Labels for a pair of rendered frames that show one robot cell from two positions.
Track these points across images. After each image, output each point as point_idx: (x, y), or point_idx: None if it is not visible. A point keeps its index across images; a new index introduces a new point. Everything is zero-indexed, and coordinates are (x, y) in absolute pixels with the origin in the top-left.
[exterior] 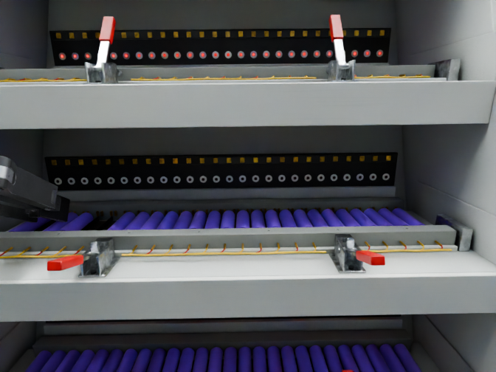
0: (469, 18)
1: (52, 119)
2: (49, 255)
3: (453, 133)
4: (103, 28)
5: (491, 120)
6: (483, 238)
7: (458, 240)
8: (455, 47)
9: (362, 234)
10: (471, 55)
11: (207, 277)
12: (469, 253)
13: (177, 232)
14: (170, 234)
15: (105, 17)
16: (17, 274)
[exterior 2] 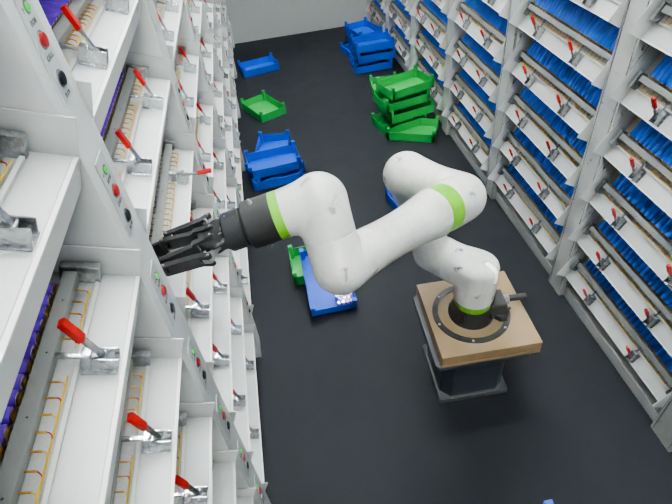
0: (145, 45)
1: (153, 203)
2: None
3: None
4: (125, 139)
5: (170, 95)
6: (178, 142)
7: (173, 147)
8: (139, 57)
9: (169, 167)
10: (152, 65)
11: (188, 218)
12: (176, 150)
13: (160, 218)
14: (161, 220)
15: (119, 131)
16: (177, 278)
